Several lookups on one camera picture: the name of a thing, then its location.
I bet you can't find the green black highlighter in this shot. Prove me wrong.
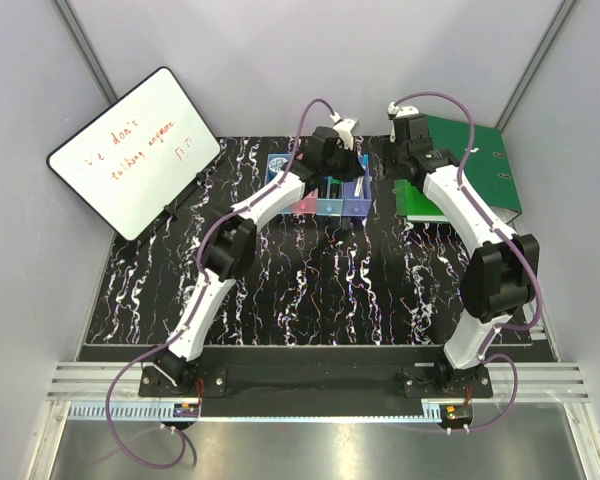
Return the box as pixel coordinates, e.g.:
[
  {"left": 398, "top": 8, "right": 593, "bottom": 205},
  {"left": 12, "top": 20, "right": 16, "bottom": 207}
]
[{"left": 329, "top": 178, "right": 341, "bottom": 199}]

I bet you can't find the purple storage bin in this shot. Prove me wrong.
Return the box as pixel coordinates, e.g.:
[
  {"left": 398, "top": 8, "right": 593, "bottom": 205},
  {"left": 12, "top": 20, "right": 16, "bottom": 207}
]
[{"left": 342, "top": 155, "right": 372, "bottom": 218}]

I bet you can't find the light blue storage bin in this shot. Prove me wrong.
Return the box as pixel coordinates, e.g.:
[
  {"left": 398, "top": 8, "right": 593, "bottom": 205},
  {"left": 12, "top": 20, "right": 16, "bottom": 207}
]
[{"left": 316, "top": 177, "right": 344, "bottom": 217}]

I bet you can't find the light blue end bin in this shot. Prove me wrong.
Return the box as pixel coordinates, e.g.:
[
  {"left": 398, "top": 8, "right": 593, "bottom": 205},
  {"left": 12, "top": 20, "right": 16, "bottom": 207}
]
[{"left": 265, "top": 153, "right": 291, "bottom": 186}]

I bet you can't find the green lever arch binder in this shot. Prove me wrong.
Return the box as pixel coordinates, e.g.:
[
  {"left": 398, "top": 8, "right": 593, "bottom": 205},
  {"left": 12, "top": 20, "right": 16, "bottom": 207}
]
[{"left": 394, "top": 116, "right": 521, "bottom": 223}]

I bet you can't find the white marker blue cap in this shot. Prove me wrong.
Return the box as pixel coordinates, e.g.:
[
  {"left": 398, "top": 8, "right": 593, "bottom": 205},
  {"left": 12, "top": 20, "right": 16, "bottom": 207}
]
[{"left": 354, "top": 177, "right": 364, "bottom": 199}]

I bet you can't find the pink storage bin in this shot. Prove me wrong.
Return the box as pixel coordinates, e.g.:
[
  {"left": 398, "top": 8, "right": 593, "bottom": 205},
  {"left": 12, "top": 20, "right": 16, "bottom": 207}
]
[{"left": 291, "top": 190, "right": 318, "bottom": 215}]

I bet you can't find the blue round tape dispenser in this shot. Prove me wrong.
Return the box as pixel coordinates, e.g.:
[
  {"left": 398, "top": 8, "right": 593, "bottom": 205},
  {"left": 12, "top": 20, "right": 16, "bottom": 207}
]
[{"left": 267, "top": 154, "right": 290, "bottom": 177}]

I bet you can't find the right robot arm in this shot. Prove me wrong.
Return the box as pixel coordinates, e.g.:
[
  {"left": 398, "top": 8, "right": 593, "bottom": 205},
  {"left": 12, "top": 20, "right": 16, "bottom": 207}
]
[{"left": 383, "top": 106, "right": 540, "bottom": 397}]

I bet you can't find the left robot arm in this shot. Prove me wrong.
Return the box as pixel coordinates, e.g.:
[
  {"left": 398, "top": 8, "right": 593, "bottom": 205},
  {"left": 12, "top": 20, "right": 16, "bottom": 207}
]
[{"left": 153, "top": 118, "right": 364, "bottom": 396}]

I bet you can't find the black marble pattern mat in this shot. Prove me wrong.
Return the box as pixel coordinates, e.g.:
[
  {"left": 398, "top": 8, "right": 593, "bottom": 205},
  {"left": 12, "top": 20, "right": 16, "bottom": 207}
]
[{"left": 77, "top": 135, "right": 534, "bottom": 347}]

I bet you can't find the white dry-erase board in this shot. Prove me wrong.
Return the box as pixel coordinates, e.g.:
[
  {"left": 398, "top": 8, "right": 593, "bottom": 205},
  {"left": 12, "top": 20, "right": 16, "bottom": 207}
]
[{"left": 46, "top": 67, "right": 221, "bottom": 241}]

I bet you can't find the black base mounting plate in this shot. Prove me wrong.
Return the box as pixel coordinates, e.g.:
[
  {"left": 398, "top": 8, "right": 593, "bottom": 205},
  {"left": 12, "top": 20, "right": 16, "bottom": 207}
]
[{"left": 138, "top": 346, "right": 493, "bottom": 421}]

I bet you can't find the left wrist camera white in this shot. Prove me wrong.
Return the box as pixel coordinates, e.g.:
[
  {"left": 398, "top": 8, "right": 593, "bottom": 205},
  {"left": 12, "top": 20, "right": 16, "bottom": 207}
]
[{"left": 330, "top": 112, "right": 358, "bottom": 151}]

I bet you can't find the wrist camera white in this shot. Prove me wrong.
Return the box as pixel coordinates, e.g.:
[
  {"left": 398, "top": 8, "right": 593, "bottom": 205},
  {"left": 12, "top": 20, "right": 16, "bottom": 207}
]
[
  {"left": 387, "top": 103, "right": 421, "bottom": 144},
  {"left": 330, "top": 112, "right": 358, "bottom": 151}
]

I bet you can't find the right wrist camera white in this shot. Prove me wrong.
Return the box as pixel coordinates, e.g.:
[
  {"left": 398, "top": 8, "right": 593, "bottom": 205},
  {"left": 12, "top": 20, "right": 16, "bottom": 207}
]
[{"left": 387, "top": 103, "right": 421, "bottom": 144}]

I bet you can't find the aluminium rail frame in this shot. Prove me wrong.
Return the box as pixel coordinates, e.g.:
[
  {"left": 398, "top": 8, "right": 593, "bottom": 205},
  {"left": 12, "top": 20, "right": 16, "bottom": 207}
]
[{"left": 35, "top": 214, "right": 600, "bottom": 479}]

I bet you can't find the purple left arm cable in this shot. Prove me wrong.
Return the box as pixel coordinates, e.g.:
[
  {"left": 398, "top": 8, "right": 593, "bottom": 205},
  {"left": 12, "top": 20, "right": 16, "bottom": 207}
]
[{"left": 104, "top": 98, "right": 341, "bottom": 470}]

